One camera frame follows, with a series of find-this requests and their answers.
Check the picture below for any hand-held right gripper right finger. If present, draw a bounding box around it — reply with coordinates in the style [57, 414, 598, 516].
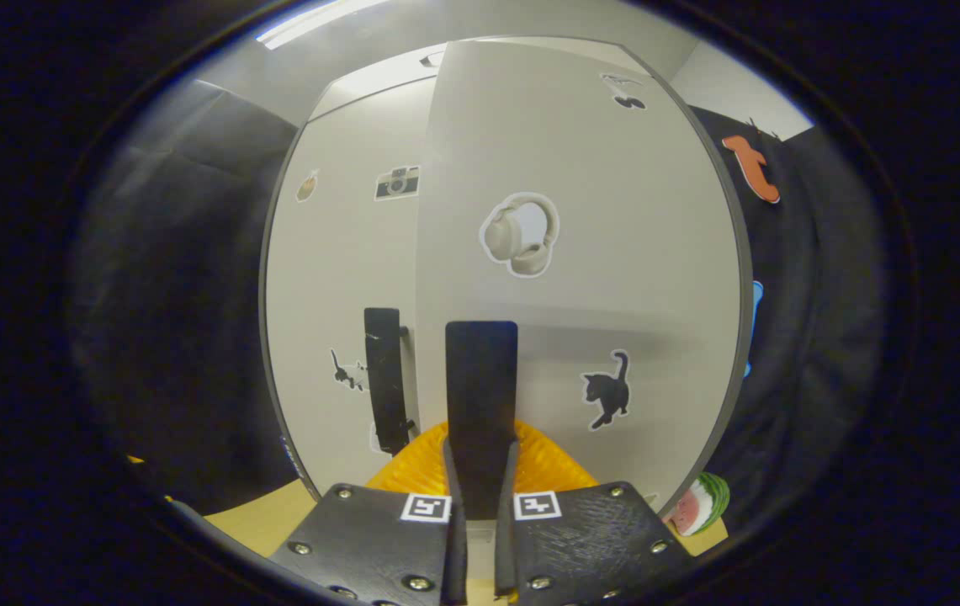
[495, 421, 699, 606]

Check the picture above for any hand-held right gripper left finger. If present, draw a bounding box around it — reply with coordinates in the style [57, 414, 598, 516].
[269, 421, 468, 606]

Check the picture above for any beige double-door shoe cabinet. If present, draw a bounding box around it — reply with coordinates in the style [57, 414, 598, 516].
[259, 35, 754, 516]

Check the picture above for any cabinet door with camera sticker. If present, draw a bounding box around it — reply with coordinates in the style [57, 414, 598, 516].
[265, 76, 438, 497]

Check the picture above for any cabinet door with headphone sticker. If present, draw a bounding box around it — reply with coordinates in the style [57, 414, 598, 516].
[414, 40, 754, 518]

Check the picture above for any toy watermelon slice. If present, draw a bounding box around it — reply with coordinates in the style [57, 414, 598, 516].
[666, 473, 731, 538]

